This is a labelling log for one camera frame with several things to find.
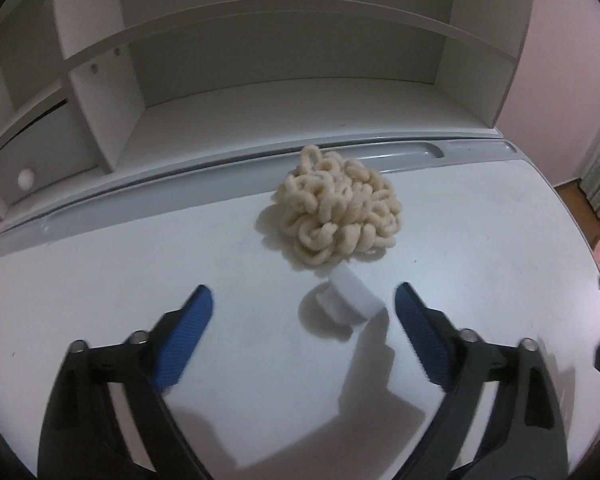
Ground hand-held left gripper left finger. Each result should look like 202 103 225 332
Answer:
37 284 216 480

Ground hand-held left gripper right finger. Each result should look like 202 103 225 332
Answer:
394 281 569 480

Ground small white foam block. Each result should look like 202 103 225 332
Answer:
316 266 387 329

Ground cream looped sponge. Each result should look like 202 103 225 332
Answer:
257 144 404 274

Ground white shelf drawer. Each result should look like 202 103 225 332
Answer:
0 104 104 212

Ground white desk shelf unit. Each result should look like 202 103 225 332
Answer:
0 0 539 235

